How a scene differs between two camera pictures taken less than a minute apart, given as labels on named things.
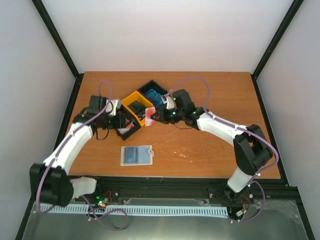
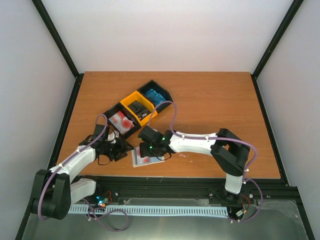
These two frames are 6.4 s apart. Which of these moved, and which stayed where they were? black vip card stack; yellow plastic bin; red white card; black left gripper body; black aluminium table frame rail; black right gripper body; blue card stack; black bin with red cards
Moved: red white card; black left gripper body; black right gripper body
Stayed: black bin with red cards; black vip card stack; blue card stack; black aluminium table frame rail; yellow plastic bin
